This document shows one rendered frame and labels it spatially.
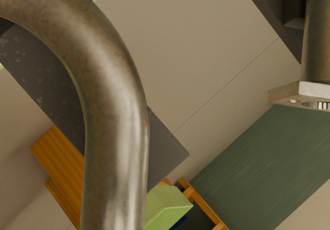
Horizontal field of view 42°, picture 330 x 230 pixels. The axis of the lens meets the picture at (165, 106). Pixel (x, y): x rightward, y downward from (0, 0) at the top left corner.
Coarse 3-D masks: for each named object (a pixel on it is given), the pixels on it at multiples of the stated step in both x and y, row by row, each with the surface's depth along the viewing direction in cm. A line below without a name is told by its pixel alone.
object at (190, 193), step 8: (184, 184) 563; (184, 192) 556; (192, 192) 558; (192, 200) 593; (200, 200) 553; (208, 208) 548; (184, 216) 598; (208, 216) 546; (216, 216) 585; (176, 224) 597; (216, 224) 541; (224, 224) 580
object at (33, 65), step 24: (0, 24) 24; (0, 48) 24; (24, 48) 24; (48, 48) 24; (24, 72) 24; (48, 72) 24; (48, 96) 24; (72, 96) 24; (72, 120) 24; (168, 144) 24; (168, 168) 24
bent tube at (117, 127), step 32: (0, 0) 19; (32, 0) 19; (64, 0) 19; (32, 32) 20; (64, 32) 19; (96, 32) 19; (64, 64) 20; (96, 64) 19; (128, 64) 19; (96, 96) 19; (128, 96) 19; (96, 128) 19; (128, 128) 19; (96, 160) 19; (128, 160) 19; (96, 192) 19; (128, 192) 19; (96, 224) 19; (128, 224) 19
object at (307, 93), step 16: (320, 0) 24; (320, 16) 24; (304, 32) 25; (320, 32) 24; (304, 48) 25; (320, 48) 24; (304, 64) 25; (320, 64) 24; (304, 80) 24; (320, 80) 24; (272, 96) 25; (288, 96) 23; (304, 96) 23; (320, 96) 23
